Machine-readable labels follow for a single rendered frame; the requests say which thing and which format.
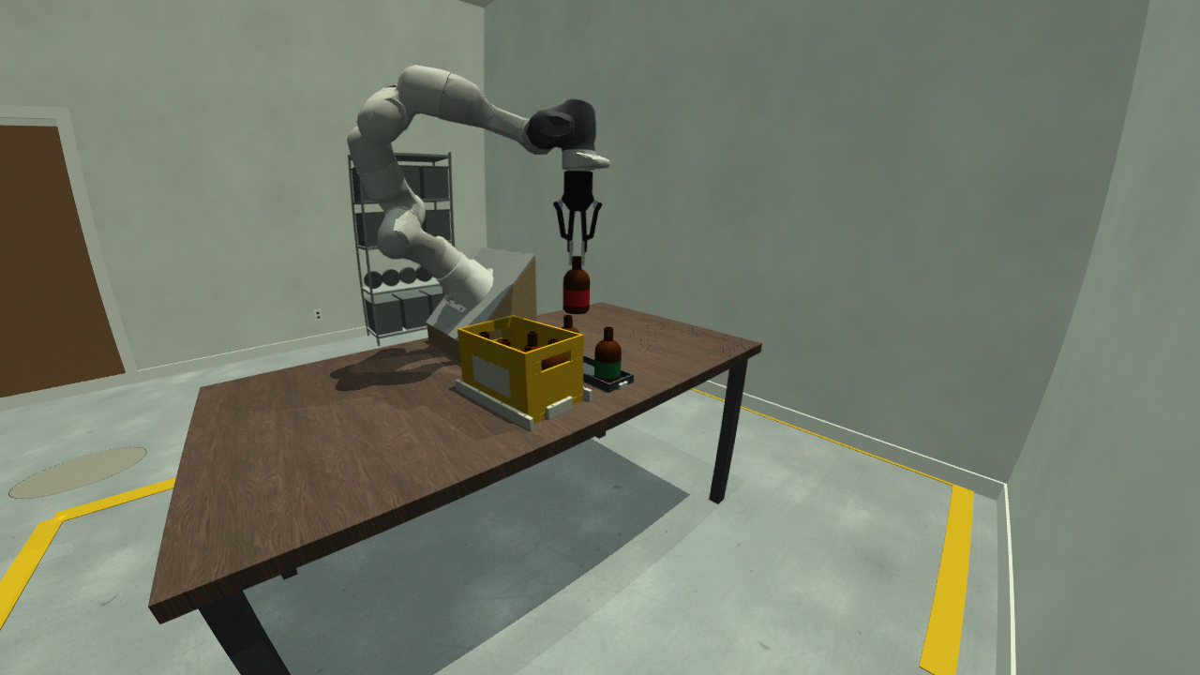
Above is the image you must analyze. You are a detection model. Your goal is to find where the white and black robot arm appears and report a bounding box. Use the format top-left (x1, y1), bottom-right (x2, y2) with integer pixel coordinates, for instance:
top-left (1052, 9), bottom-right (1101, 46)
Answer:
top-left (347, 65), bottom-right (608, 315)

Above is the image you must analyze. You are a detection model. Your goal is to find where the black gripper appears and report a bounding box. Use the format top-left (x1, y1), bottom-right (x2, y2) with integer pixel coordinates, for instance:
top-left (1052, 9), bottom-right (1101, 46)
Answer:
top-left (553, 171), bottom-right (602, 265)

